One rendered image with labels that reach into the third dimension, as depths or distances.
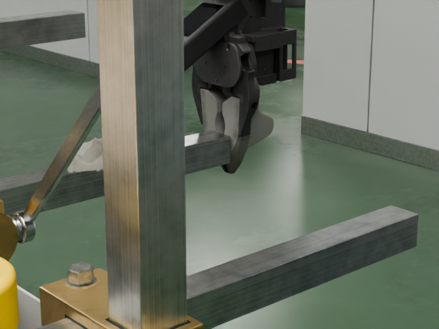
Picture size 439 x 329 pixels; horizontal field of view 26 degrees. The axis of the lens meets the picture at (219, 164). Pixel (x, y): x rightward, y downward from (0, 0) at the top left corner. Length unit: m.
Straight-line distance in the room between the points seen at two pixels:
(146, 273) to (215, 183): 2.98
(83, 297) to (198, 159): 0.36
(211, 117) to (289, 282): 0.33
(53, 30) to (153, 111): 0.61
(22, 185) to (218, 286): 0.25
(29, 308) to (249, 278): 0.19
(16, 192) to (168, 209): 0.31
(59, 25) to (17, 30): 0.06
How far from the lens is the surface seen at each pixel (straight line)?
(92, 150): 0.89
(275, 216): 3.21
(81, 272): 0.64
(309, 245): 0.74
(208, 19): 0.94
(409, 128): 3.82
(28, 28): 1.11
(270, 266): 0.70
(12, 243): 0.77
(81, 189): 0.88
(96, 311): 0.62
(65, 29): 1.14
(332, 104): 4.05
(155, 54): 0.53
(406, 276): 2.80
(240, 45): 0.95
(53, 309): 0.65
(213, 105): 0.99
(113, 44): 0.54
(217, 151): 0.98
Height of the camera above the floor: 1.13
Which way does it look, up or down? 17 degrees down
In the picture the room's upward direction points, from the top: straight up
